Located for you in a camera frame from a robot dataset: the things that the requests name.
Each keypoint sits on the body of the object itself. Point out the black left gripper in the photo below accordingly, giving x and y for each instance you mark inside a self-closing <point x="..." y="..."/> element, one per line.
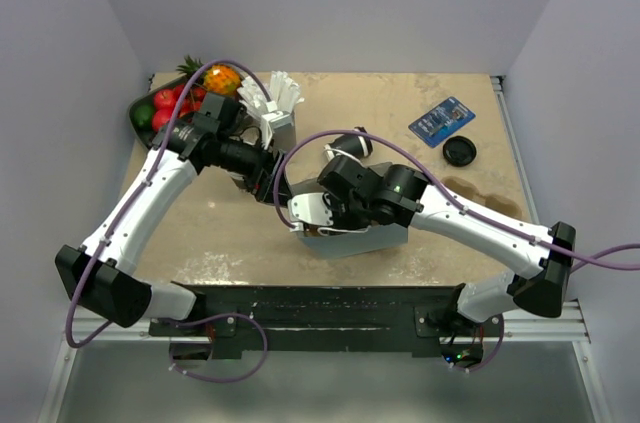
<point x="261" y="182"/>

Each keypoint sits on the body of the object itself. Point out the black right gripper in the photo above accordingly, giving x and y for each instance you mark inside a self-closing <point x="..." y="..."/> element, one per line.
<point x="331" y="200"/>

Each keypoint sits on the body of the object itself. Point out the light blue paper bag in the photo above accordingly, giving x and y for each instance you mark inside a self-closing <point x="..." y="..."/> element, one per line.
<point x="333" y="245"/>

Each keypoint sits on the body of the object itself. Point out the white paper coffee cup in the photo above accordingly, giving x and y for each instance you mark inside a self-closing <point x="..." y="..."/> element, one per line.
<point x="357" y="146"/>

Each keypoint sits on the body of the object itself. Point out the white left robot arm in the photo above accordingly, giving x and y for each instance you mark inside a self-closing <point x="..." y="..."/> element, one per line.
<point x="99" y="275"/>

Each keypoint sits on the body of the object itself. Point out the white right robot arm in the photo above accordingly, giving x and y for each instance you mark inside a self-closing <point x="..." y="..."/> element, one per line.
<point x="537" y="258"/>

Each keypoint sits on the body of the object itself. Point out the pineapple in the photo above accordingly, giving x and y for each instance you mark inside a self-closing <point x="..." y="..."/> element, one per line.
<point x="219" y="79"/>

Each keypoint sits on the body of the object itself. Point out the red apple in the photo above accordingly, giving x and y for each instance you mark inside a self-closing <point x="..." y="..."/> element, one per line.
<point x="160" y="118"/>
<point x="164" y="100"/>

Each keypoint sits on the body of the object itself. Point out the cardboard cup carrier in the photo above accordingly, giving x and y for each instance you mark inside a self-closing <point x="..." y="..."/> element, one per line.
<point x="493" y="201"/>

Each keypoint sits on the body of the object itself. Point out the blue card package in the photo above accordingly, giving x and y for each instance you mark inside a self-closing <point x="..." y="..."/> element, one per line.
<point x="441" y="122"/>

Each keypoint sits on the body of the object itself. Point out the green lime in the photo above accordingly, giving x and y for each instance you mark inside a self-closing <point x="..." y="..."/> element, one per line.
<point x="143" y="117"/>

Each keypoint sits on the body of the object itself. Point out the grey fruit tray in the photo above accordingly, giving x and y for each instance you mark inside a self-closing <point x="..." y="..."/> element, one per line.
<point x="145" y="138"/>

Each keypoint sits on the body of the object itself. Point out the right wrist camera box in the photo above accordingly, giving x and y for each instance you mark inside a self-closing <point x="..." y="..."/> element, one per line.
<point x="309" y="209"/>

